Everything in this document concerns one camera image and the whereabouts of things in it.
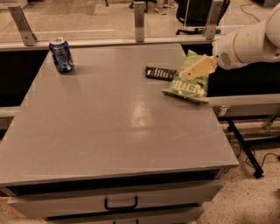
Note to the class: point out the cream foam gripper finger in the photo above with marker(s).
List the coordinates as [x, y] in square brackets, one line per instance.
[200, 67]

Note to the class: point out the green jalapeno chip bag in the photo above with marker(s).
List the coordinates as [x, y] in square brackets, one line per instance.
[194, 90]

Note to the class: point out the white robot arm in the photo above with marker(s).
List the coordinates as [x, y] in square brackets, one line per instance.
[258, 42]

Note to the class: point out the dark chocolate rxbar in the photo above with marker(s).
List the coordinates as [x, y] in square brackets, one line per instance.
[157, 73]

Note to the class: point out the black office chair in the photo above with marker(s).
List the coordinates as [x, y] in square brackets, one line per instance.
[192, 14]

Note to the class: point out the black metal stand leg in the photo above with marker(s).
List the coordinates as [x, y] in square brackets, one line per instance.
[258, 170]

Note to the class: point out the blue soda can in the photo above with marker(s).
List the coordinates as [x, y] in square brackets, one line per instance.
[61, 55]

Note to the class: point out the lower grey drawer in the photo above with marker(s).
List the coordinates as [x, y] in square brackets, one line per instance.
[176, 215]

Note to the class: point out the grey drawer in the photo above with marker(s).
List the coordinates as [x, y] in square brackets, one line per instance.
[176, 215]
[90, 202]

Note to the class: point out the upper grey drawer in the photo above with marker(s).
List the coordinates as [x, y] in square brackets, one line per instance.
[90, 202]

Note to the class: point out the right metal bracket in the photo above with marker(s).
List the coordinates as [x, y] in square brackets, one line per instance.
[212, 19]

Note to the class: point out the metal bracket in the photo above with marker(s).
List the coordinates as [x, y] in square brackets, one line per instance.
[139, 21]
[28, 37]
[212, 19]

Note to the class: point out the middle metal bracket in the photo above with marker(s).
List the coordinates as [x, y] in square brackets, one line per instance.
[139, 21]

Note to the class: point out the black drawer handle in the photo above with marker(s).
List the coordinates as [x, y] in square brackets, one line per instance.
[122, 203]

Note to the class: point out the left metal bracket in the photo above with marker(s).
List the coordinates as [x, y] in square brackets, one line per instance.
[28, 37]

